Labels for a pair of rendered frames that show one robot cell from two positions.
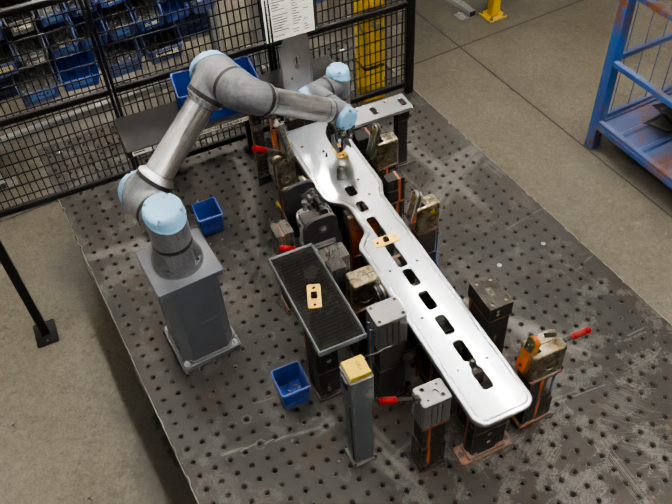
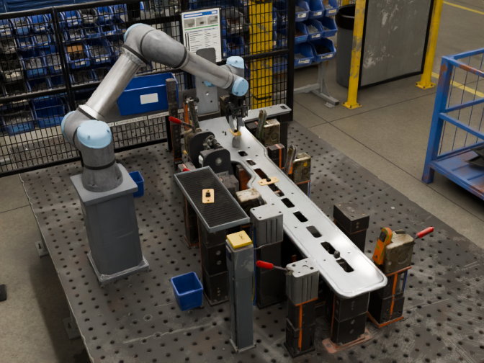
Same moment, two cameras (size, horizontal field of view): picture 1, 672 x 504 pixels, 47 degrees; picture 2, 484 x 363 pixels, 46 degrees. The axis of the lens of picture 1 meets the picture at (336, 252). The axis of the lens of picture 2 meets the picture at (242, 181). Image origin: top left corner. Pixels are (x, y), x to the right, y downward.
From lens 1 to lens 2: 0.66 m
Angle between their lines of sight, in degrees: 16
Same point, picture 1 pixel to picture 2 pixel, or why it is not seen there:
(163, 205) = (94, 127)
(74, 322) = (20, 287)
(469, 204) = (334, 184)
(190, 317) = (108, 230)
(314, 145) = (217, 129)
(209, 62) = (139, 28)
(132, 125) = not seen: hidden behind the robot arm
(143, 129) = not seen: hidden behind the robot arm
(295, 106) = (201, 65)
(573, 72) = (410, 138)
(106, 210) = (55, 183)
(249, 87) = (167, 41)
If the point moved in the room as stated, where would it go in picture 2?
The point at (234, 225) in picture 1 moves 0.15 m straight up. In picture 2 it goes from (152, 193) to (149, 167)
